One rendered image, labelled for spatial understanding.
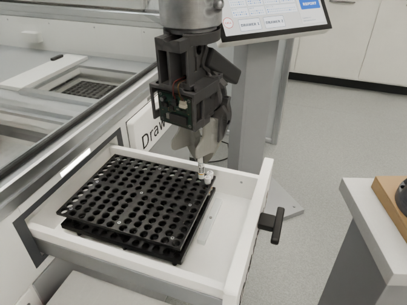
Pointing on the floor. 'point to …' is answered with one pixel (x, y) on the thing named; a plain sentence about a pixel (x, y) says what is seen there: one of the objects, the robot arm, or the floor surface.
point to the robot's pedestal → (367, 253)
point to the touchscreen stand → (255, 119)
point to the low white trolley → (97, 293)
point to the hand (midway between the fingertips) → (203, 152)
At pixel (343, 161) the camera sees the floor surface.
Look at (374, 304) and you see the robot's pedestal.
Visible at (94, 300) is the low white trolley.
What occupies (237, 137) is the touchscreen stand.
